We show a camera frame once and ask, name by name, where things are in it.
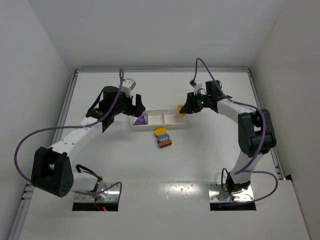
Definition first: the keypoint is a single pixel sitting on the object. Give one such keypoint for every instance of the metal base plate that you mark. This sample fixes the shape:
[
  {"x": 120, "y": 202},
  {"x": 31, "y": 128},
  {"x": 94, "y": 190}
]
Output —
[
  {"x": 217, "y": 195},
  {"x": 111, "y": 195}
]

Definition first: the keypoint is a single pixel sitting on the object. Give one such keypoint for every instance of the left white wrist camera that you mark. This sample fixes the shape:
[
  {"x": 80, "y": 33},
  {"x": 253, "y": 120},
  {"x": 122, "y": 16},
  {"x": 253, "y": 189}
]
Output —
[{"x": 127, "y": 87}]

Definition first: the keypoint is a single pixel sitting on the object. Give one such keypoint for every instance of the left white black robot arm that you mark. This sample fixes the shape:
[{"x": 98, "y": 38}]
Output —
[{"x": 52, "y": 169}]

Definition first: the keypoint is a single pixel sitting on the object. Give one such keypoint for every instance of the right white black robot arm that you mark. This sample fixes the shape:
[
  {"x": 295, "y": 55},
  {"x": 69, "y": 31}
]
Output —
[{"x": 256, "y": 136}]

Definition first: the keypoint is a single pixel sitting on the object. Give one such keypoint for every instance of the purple lego with flower print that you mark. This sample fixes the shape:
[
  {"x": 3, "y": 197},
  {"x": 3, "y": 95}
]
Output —
[{"x": 164, "y": 139}]

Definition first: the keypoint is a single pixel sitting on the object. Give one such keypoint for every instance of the brown lego brick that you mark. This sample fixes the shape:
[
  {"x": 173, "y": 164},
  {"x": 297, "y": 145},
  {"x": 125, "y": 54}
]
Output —
[{"x": 165, "y": 144}]

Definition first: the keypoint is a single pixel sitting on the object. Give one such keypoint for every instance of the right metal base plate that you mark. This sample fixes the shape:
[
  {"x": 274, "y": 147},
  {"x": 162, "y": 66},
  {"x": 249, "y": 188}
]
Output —
[{"x": 217, "y": 195}]

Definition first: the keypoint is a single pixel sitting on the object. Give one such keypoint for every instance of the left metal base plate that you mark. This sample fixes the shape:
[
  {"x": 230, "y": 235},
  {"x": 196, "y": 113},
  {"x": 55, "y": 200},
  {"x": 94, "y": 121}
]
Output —
[{"x": 111, "y": 195}]

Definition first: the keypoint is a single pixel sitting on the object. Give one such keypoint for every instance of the white three-compartment tray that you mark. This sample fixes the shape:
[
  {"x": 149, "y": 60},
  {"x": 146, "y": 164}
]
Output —
[{"x": 167, "y": 118}]

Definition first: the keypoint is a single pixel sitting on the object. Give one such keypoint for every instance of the yellow rounded lego near tray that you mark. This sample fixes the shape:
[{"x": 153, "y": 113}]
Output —
[{"x": 160, "y": 131}]

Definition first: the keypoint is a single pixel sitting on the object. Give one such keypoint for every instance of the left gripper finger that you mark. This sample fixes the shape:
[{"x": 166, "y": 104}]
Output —
[
  {"x": 133, "y": 110},
  {"x": 138, "y": 102}
]

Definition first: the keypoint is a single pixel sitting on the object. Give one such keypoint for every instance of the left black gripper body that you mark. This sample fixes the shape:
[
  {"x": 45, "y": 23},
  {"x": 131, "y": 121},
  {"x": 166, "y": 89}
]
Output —
[{"x": 135, "y": 107}]

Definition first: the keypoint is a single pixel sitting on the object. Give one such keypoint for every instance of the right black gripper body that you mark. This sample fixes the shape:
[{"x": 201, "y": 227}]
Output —
[{"x": 193, "y": 104}]

